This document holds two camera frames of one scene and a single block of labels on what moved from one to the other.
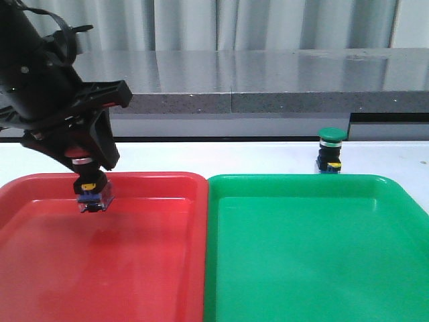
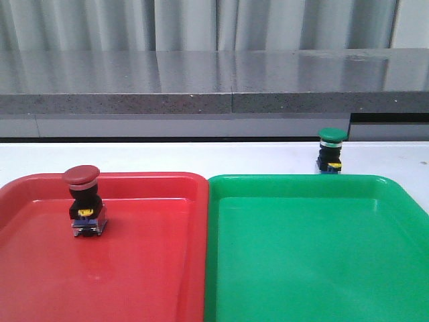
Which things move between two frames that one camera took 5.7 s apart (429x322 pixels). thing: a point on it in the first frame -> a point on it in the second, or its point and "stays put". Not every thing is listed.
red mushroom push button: [94, 193] -> [88, 214]
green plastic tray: [314, 247] stays put
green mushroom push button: [329, 159] stays put
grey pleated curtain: [229, 25] stays put
